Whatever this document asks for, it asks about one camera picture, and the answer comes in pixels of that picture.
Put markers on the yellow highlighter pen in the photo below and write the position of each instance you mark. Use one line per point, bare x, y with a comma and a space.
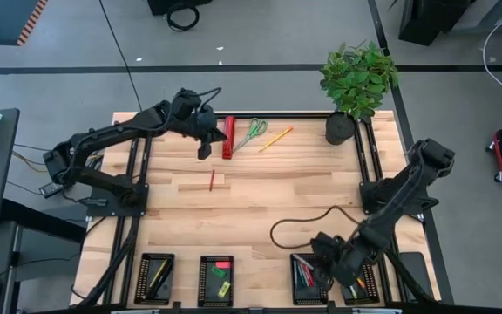
158, 273

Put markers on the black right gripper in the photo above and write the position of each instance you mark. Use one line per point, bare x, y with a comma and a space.
338, 261

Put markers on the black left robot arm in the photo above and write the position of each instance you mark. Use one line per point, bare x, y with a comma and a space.
116, 131

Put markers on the black box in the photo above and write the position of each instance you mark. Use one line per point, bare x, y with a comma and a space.
159, 5

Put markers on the silver frame bracket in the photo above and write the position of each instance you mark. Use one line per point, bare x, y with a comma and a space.
377, 311

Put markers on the green plant in black pot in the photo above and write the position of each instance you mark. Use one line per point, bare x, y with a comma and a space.
355, 83

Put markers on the black slotted plastic bin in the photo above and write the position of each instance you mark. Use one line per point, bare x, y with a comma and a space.
207, 292
142, 279
373, 292
307, 294

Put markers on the green eraser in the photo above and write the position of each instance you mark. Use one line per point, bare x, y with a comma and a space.
218, 272

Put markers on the black aluminium table frame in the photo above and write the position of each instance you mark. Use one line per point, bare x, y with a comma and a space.
277, 115

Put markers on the black mat orange striped edge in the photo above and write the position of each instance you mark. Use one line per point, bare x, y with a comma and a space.
2, 22

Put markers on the black power adapter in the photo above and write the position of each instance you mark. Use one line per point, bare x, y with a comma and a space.
50, 190

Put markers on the black table clamp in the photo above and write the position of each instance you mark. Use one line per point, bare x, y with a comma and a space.
176, 304
331, 306

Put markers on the black equipment cabinet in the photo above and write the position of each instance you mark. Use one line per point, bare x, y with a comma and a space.
429, 17

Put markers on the dark green crayon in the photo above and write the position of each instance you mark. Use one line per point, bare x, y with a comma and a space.
298, 275

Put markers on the red stapler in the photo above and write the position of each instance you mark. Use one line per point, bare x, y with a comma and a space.
228, 137

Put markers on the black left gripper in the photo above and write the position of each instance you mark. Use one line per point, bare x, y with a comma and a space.
205, 124

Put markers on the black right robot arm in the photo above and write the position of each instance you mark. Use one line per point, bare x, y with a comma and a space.
408, 187

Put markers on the pink eraser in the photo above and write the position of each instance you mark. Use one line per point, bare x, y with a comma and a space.
223, 264

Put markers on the black tablet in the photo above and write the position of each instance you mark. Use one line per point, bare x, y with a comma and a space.
414, 272

